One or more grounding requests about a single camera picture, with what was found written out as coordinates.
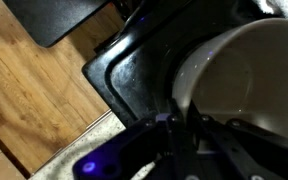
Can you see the black floor mat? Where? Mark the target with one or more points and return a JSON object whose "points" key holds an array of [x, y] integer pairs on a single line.
{"points": [[49, 21]]}

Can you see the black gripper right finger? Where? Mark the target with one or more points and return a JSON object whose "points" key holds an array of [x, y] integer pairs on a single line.
{"points": [[251, 152]]}

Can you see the black stove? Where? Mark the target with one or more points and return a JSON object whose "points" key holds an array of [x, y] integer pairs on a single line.
{"points": [[135, 73]]}

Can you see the white crumpled cloth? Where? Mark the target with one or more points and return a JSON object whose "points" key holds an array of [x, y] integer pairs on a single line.
{"points": [[284, 8]]}

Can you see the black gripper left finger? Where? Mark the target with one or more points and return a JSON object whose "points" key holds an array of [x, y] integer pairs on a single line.
{"points": [[123, 155]]}

